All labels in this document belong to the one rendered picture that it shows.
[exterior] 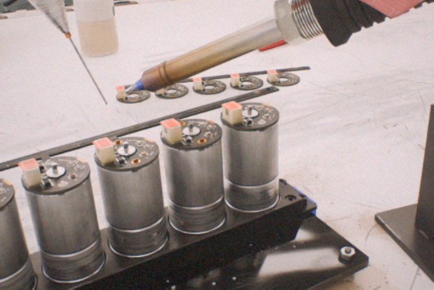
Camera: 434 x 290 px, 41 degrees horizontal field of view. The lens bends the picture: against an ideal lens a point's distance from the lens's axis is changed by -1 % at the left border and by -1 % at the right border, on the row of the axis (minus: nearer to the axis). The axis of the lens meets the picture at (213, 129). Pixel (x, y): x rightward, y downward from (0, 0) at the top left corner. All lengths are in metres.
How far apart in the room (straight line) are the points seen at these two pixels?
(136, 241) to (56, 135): 0.17
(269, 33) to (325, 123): 0.21
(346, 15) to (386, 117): 0.23
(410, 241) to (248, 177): 0.08
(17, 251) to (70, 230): 0.02
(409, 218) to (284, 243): 0.07
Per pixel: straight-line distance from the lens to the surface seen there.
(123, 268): 0.24
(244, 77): 0.45
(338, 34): 0.17
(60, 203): 0.21
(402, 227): 0.29
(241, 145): 0.24
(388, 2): 0.16
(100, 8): 0.51
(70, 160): 0.23
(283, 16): 0.18
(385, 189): 0.32
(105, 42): 0.52
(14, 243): 0.22
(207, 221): 0.25
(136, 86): 0.20
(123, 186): 0.22
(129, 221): 0.23
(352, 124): 0.38
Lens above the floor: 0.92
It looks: 27 degrees down
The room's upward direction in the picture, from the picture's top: 3 degrees counter-clockwise
